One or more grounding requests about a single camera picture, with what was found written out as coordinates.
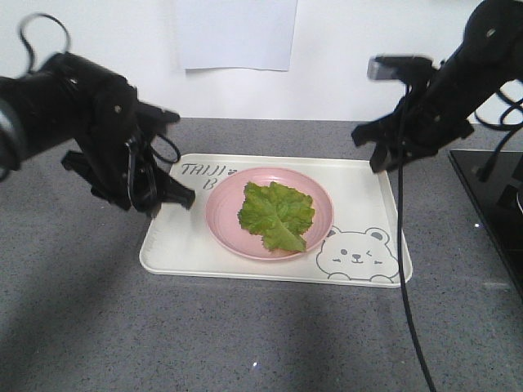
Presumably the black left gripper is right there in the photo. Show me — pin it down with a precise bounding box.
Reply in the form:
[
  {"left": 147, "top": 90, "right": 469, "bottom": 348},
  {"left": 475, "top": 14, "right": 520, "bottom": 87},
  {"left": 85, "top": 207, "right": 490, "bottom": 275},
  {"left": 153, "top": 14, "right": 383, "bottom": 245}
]
[{"left": 61, "top": 134, "right": 195, "bottom": 219}]

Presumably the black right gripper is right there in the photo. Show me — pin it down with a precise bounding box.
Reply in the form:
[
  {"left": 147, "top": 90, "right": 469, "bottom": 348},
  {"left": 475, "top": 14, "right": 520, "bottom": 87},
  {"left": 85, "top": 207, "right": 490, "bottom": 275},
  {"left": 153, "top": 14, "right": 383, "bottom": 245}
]
[{"left": 351, "top": 93, "right": 472, "bottom": 173}]

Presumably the pink round plate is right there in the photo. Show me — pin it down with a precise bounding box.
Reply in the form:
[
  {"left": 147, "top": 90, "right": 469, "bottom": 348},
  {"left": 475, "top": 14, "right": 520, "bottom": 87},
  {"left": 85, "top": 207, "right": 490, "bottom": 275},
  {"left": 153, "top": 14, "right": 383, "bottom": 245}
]
[{"left": 205, "top": 167, "right": 334, "bottom": 261}]

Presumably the cream bear serving tray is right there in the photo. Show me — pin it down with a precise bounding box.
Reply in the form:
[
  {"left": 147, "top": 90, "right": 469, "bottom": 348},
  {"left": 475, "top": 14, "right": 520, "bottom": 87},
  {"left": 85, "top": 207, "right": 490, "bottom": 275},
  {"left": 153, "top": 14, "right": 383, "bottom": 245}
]
[{"left": 140, "top": 154, "right": 413, "bottom": 287}]

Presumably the green lettuce leaf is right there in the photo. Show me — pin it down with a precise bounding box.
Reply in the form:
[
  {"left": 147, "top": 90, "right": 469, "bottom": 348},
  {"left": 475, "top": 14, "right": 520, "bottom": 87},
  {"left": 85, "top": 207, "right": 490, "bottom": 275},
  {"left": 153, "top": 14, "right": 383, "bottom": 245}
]
[{"left": 237, "top": 181, "right": 315, "bottom": 252}]

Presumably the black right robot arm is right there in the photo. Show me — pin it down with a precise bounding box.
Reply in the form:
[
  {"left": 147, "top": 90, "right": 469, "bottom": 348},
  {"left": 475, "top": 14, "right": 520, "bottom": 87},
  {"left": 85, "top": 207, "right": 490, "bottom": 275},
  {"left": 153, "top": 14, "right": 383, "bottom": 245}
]
[{"left": 351, "top": 1, "right": 522, "bottom": 173}]

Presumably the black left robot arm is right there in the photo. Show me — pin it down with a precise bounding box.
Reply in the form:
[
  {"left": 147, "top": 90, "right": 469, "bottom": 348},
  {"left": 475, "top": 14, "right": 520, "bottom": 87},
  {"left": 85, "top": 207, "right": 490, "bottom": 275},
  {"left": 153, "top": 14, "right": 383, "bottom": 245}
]
[{"left": 1, "top": 53, "right": 195, "bottom": 214}]

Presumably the black induction cooktop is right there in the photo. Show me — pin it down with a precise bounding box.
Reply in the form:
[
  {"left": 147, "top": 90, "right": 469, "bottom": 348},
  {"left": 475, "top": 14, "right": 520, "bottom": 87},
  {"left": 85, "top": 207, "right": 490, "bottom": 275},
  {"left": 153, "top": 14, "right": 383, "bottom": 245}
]
[{"left": 449, "top": 149, "right": 522, "bottom": 294}]

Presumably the white paper sheet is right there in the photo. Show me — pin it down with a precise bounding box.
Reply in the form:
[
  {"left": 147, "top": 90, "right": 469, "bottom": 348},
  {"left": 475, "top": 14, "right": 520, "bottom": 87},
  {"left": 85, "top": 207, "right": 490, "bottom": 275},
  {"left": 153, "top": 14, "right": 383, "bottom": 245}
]
[{"left": 175, "top": 1, "right": 297, "bottom": 72}]

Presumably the black hanging cable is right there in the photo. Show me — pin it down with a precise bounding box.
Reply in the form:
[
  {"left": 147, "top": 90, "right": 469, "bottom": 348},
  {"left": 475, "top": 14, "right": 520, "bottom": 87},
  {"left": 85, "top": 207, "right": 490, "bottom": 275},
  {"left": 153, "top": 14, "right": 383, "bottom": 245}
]
[{"left": 396, "top": 81, "right": 438, "bottom": 392}]

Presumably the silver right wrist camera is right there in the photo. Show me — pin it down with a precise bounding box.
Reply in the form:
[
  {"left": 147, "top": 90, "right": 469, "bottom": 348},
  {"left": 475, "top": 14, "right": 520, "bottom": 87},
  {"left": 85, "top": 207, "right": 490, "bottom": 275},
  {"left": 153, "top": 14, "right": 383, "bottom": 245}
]
[{"left": 367, "top": 56, "right": 434, "bottom": 82}]

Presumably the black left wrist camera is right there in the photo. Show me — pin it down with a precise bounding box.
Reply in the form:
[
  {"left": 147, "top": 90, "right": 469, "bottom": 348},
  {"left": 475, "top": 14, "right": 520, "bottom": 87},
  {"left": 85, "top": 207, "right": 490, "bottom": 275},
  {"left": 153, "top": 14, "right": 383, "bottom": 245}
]
[{"left": 136, "top": 101, "right": 181, "bottom": 141}]

